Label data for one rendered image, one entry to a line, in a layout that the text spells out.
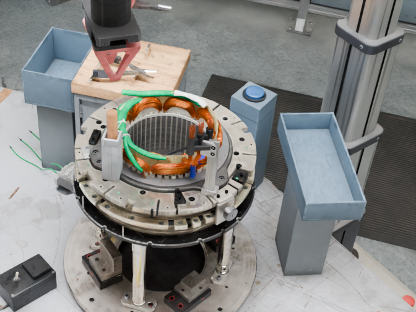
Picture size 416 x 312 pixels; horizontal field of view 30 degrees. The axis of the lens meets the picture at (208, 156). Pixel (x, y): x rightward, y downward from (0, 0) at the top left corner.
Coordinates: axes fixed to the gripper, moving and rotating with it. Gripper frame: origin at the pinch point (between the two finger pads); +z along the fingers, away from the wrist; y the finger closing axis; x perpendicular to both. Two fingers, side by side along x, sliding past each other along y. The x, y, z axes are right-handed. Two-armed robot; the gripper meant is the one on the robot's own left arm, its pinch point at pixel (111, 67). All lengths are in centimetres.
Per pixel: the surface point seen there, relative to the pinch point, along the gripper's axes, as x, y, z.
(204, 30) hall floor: 89, -194, 137
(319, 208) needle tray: 33.1, 14.2, 25.2
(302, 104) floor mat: 111, -130, 134
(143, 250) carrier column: 3.4, 8.7, 34.0
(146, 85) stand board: 12.7, -25.1, 25.1
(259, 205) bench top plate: 36, -13, 53
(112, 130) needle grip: -0.4, 2.1, 11.0
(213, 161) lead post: 14.0, 10.2, 13.3
